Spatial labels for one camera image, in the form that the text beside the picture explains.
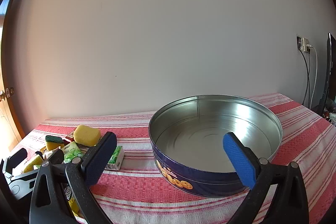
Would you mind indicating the white wall socket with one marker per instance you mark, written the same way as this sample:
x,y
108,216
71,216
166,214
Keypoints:
x,y
303,43

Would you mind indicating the yellow rounded sponge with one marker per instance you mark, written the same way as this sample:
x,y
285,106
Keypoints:
x,y
86,134

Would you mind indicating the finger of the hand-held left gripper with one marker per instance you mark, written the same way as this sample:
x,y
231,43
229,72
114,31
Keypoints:
x,y
56,157

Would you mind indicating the black flat monitor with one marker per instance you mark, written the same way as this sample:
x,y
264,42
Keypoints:
x,y
328,74

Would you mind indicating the green tissue pack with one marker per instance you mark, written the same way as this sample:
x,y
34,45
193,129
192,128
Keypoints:
x,y
71,155

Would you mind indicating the green white carton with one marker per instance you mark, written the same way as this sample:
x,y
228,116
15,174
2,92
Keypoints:
x,y
115,158

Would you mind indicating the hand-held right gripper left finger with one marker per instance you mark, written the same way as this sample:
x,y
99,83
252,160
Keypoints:
x,y
101,161

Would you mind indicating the brass door knob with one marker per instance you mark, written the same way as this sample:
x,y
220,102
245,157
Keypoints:
x,y
2,96

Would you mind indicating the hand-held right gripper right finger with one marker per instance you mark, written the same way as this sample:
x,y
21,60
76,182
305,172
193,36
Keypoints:
x,y
239,161

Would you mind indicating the red white striped cloth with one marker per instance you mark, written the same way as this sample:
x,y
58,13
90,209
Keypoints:
x,y
157,203

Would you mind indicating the metal door latch plate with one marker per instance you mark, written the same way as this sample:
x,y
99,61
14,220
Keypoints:
x,y
10,91

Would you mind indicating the red snack packet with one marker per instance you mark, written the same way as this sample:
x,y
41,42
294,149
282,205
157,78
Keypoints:
x,y
69,138

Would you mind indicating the yellow snack packet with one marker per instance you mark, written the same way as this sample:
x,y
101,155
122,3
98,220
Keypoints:
x,y
70,197

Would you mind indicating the round blue cookie tin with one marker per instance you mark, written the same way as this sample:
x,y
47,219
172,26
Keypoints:
x,y
204,134

